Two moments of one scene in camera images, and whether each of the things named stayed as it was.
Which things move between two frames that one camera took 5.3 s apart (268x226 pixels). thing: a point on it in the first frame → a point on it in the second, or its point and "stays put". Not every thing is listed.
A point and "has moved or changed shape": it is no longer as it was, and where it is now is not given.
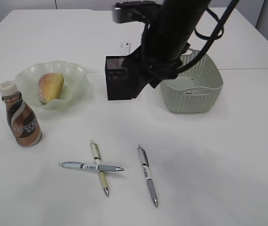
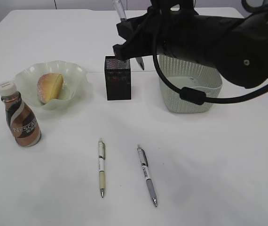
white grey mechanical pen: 145,161 stays put
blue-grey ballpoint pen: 93,167 has moved or changed shape
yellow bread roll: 50,86 stays put
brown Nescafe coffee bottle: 22,118 stays put
